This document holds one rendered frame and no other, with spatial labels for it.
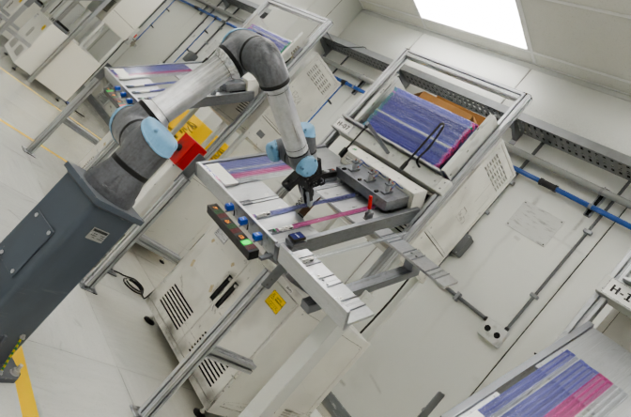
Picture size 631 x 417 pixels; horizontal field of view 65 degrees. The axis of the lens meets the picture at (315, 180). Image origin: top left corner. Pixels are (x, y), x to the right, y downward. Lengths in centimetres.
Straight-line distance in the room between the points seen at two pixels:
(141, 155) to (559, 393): 126
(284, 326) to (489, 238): 201
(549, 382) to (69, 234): 131
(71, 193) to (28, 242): 16
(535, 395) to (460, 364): 195
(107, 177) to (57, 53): 476
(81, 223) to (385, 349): 261
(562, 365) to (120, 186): 131
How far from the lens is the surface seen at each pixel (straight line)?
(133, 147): 140
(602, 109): 409
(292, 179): 190
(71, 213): 141
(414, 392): 350
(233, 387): 211
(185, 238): 344
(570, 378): 162
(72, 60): 620
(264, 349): 205
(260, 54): 150
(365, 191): 214
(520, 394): 150
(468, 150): 220
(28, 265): 145
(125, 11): 621
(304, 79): 336
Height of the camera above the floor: 85
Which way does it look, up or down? 4 degrees up
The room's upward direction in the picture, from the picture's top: 42 degrees clockwise
